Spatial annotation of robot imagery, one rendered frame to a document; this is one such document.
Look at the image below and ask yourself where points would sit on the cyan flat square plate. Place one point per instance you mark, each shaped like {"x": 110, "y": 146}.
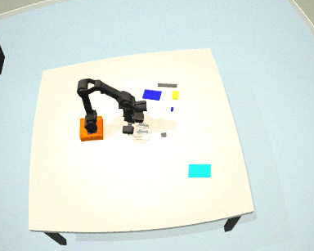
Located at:
{"x": 199, "y": 170}

